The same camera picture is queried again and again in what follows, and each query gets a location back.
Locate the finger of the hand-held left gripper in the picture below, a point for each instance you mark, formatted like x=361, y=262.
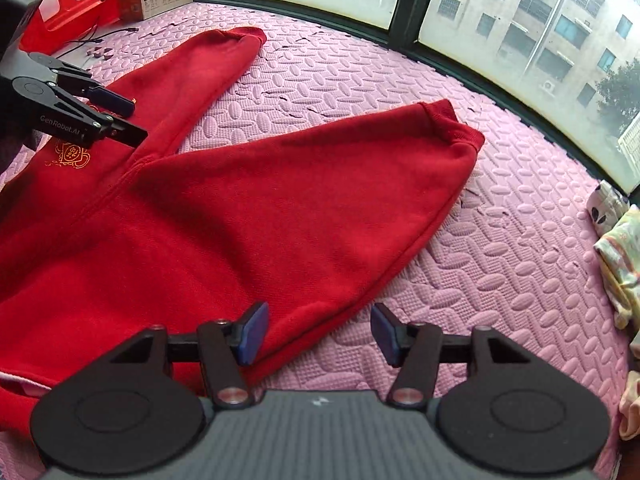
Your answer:
x=125, y=135
x=112, y=101

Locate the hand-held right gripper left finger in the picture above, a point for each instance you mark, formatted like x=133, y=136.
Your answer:
x=252, y=335

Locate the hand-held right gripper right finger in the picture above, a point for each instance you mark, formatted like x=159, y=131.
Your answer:
x=385, y=332

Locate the red sweatshirt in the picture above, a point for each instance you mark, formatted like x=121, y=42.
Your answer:
x=250, y=210

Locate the red plastic stool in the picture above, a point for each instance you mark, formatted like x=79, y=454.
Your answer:
x=65, y=15

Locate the small foam scraps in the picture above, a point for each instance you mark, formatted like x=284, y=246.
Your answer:
x=97, y=52

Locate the pink foam mat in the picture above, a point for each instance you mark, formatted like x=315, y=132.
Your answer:
x=500, y=285

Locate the yellow floral cloth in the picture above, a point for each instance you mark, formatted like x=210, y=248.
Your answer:
x=622, y=265

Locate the white spotted cloth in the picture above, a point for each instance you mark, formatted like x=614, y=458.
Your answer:
x=605, y=205

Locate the cream peach garment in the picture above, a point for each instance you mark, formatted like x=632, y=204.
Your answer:
x=631, y=405

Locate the dark green window frame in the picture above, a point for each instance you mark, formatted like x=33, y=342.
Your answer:
x=400, y=25

